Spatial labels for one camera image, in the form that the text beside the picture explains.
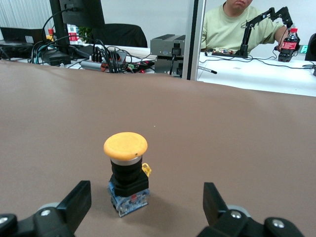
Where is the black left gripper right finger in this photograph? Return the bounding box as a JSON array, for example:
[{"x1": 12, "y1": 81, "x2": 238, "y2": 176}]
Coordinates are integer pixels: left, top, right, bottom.
[{"x1": 197, "y1": 182, "x2": 303, "y2": 237}]

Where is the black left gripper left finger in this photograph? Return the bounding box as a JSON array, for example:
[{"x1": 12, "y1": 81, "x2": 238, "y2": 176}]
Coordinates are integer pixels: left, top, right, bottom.
[{"x1": 0, "y1": 180, "x2": 92, "y2": 237}]

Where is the orange mushroom push button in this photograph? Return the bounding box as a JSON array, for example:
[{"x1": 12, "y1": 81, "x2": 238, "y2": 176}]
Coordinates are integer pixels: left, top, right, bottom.
[{"x1": 103, "y1": 132, "x2": 152, "y2": 218}]

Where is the person's bare forearm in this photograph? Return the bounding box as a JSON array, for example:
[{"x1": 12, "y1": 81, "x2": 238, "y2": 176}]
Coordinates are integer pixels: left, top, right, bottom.
[{"x1": 273, "y1": 24, "x2": 291, "y2": 51}]

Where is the brown table mat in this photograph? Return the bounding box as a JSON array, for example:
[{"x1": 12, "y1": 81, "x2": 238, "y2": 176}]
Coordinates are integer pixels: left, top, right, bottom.
[{"x1": 0, "y1": 60, "x2": 316, "y2": 237}]

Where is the white desk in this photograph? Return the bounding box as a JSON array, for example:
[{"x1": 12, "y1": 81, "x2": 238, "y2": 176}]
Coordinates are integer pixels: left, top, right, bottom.
[{"x1": 197, "y1": 50, "x2": 316, "y2": 97}]

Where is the black striped pen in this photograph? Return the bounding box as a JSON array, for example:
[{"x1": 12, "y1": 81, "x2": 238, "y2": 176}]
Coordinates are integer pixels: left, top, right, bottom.
[{"x1": 198, "y1": 65, "x2": 218, "y2": 75}]

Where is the grey usb hub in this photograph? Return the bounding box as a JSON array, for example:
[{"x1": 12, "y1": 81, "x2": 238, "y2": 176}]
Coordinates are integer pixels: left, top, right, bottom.
[{"x1": 80, "y1": 60, "x2": 109, "y2": 72}]

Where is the black flat box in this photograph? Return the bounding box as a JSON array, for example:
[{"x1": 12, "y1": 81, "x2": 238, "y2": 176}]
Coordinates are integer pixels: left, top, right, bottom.
[{"x1": 43, "y1": 50, "x2": 72, "y2": 66}]

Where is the small circuit board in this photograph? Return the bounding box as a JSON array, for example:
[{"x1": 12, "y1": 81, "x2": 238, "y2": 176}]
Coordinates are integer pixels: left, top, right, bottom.
[{"x1": 211, "y1": 48, "x2": 235, "y2": 55}]

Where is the black red power adapter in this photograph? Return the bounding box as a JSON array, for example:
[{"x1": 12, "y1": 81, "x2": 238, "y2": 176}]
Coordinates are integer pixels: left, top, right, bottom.
[{"x1": 108, "y1": 50, "x2": 126, "y2": 62}]

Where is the grey computer box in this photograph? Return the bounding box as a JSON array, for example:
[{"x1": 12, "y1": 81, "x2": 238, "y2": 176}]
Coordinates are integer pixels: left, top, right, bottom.
[{"x1": 150, "y1": 34, "x2": 186, "y2": 75}]

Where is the red white carton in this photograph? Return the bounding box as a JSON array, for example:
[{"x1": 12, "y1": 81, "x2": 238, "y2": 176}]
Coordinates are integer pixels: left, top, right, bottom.
[{"x1": 67, "y1": 23, "x2": 79, "y2": 42}]

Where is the green potted plant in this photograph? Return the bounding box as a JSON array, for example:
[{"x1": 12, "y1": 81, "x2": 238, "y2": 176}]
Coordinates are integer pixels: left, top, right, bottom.
[{"x1": 78, "y1": 26, "x2": 93, "y2": 40}]

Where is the cola bottle red label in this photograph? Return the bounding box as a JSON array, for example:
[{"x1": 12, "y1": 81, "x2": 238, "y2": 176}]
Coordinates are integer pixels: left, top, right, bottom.
[{"x1": 278, "y1": 28, "x2": 301, "y2": 62}]

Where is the person in pale green shirt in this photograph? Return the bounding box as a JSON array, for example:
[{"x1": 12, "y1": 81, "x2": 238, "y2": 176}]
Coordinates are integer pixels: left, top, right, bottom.
[{"x1": 200, "y1": 0, "x2": 292, "y2": 54}]

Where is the black office chair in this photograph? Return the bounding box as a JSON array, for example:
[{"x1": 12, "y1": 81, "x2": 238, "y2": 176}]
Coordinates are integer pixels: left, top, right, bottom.
[{"x1": 92, "y1": 23, "x2": 148, "y2": 48}]

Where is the black laptop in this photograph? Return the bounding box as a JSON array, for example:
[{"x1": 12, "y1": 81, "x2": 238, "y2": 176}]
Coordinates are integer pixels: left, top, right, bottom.
[{"x1": 0, "y1": 26, "x2": 45, "y2": 46}]

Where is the black chair back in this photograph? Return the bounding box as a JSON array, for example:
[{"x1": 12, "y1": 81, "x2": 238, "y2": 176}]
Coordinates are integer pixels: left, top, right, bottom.
[{"x1": 305, "y1": 33, "x2": 316, "y2": 61}]

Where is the black computer monitor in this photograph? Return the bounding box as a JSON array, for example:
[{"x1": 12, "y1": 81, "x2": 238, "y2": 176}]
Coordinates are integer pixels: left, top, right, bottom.
[{"x1": 49, "y1": 0, "x2": 106, "y2": 59}]

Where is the aluminium post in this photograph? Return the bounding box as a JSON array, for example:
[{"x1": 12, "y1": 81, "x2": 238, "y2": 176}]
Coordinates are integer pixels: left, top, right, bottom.
[{"x1": 182, "y1": 0, "x2": 206, "y2": 81}]

